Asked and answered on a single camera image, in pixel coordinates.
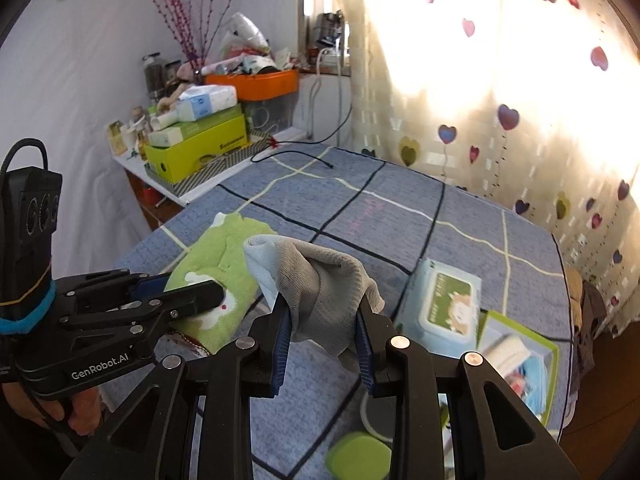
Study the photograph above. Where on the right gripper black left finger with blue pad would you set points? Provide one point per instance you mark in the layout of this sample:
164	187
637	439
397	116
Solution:
192	417

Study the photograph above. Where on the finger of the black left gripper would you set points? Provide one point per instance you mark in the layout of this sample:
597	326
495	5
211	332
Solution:
149	309
119	286

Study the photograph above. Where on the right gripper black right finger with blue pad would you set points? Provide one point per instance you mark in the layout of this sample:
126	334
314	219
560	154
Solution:
494	435

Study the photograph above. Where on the green animal print sock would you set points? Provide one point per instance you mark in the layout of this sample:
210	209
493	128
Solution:
218	256

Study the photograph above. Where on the grey light blue sock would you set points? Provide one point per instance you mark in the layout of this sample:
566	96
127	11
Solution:
322	287

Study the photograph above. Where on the person's left hand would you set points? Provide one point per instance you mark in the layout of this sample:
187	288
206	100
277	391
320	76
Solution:
86	412

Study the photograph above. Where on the light blue face mask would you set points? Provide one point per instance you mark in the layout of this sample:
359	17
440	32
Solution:
530	383

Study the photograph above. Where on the green lime shallow box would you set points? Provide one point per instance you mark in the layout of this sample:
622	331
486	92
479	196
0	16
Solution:
495	326

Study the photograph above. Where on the white folded cloth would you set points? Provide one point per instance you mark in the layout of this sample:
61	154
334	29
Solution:
507	355

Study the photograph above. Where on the round translucent plastic container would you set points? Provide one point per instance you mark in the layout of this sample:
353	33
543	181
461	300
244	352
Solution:
378	417

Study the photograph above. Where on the green round lid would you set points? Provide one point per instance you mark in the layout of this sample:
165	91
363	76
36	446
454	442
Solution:
359	456

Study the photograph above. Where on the wet wipes pack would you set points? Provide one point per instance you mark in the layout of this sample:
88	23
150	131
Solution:
441	309

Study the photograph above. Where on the yellow green cardboard box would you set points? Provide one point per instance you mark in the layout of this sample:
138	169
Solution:
183	158

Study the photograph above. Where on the white side shelf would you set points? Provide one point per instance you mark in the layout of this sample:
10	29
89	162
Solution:
135	165

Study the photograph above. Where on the green white flat box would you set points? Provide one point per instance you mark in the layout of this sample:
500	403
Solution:
180	131

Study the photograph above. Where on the blue white tissue pack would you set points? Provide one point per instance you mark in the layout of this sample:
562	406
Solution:
198	102

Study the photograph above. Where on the striped black white tray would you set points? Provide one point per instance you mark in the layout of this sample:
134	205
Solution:
212	166

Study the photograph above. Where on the blue plaid tablecloth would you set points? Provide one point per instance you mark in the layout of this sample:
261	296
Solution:
390	218

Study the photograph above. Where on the dark glass jar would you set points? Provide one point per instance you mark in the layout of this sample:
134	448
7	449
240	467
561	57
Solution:
153	70

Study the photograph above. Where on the orange plastic bin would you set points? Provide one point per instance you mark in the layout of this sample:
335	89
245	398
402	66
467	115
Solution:
260	87

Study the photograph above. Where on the pink dried flower branches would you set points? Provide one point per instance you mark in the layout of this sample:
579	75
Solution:
190	15

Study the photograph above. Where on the heart pattern curtain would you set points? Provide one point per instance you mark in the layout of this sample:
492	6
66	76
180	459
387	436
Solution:
533	104

